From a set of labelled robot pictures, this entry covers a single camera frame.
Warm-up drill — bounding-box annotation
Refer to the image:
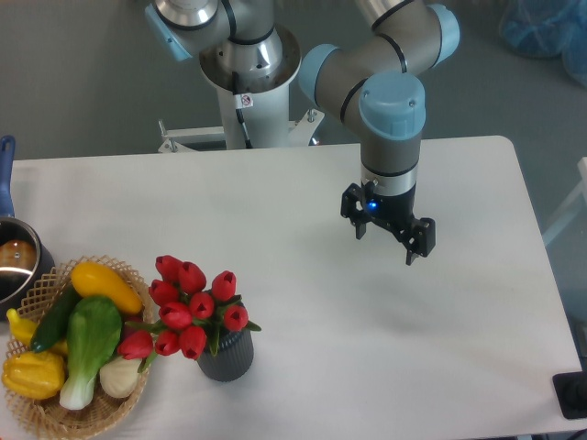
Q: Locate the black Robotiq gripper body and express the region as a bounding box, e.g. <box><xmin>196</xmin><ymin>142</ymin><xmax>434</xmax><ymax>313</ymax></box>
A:
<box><xmin>359</xmin><ymin>181</ymin><xmax>415</xmax><ymax>232</ymax></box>

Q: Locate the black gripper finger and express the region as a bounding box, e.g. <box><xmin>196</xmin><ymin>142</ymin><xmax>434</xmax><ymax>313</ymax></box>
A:
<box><xmin>340</xmin><ymin>183</ymin><xmax>367</xmax><ymax>239</ymax></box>
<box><xmin>390</xmin><ymin>216</ymin><xmax>436</xmax><ymax>266</ymax></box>

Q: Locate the red tulip bouquet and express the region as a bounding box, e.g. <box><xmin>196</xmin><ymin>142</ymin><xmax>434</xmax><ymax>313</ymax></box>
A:
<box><xmin>117</xmin><ymin>255</ymin><xmax>261</xmax><ymax>366</ymax></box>

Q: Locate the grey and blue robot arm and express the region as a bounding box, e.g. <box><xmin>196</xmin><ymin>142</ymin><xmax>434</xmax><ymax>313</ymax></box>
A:
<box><xmin>145</xmin><ymin>1</ymin><xmax>460</xmax><ymax>261</ymax></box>

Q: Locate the dark grey ribbed vase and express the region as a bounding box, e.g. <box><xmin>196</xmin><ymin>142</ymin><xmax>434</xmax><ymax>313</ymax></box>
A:
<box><xmin>197</xmin><ymin>329</ymin><xmax>254</xmax><ymax>382</ymax></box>

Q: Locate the black device at table edge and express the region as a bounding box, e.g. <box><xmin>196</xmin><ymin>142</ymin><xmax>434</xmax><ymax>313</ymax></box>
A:
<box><xmin>552</xmin><ymin>371</ymin><xmax>586</xmax><ymax>420</ymax></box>

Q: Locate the blue plastic bag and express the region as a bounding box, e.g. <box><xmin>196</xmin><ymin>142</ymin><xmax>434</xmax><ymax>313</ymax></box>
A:
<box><xmin>499</xmin><ymin>1</ymin><xmax>586</xmax><ymax>86</ymax></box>

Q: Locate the purple red radish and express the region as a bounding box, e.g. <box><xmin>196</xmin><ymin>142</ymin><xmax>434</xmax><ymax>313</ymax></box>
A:
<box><xmin>120</xmin><ymin>316</ymin><xmax>143</xmax><ymax>342</ymax></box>

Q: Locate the yellow squash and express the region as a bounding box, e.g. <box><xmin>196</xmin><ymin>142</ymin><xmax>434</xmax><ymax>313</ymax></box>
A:
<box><xmin>70</xmin><ymin>261</ymin><xmax>143</xmax><ymax>315</ymax></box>

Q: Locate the green bok choy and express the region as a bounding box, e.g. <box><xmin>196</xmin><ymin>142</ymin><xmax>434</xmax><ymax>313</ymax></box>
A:
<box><xmin>60</xmin><ymin>295</ymin><xmax>122</xmax><ymax>411</ymax></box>

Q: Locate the white garlic bulb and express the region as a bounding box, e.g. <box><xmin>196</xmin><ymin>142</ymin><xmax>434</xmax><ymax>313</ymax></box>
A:
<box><xmin>99</xmin><ymin>357</ymin><xmax>141</xmax><ymax>399</ymax></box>

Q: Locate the dark green cucumber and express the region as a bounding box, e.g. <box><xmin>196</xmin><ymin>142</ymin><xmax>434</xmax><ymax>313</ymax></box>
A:
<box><xmin>29</xmin><ymin>284</ymin><xmax>82</xmax><ymax>353</ymax></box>

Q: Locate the small yellow gourd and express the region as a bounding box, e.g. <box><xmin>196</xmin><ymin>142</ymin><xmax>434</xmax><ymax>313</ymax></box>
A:
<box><xmin>6</xmin><ymin>308</ymin><xmax>68</xmax><ymax>357</ymax></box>

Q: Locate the yellow bell pepper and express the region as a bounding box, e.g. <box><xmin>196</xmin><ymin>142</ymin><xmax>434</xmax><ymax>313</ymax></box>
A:
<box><xmin>1</xmin><ymin>351</ymin><xmax>65</xmax><ymax>400</ymax></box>

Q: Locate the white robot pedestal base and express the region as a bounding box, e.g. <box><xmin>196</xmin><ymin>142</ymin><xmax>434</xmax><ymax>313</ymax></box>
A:
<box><xmin>159</xmin><ymin>24</ymin><xmax>325</xmax><ymax>153</ymax></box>

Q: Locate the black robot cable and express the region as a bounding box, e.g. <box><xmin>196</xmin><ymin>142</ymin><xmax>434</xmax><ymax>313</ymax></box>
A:
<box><xmin>231</xmin><ymin>71</ymin><xmax>254</xmax><ymax>150</ymax></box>

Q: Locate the white frame at right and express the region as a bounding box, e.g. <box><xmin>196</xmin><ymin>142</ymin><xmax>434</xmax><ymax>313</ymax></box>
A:
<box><xmin>542</xmin><ymin>157</ymin><xmax>586</xmax><ymax>248</ymax></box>

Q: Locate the blue handled saucepan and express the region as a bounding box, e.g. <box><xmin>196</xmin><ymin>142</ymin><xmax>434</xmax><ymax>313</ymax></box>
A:
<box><xmin>1</xmin><ymin>135</ymin><xmax>54</xmax><ymax>322</ymax></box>

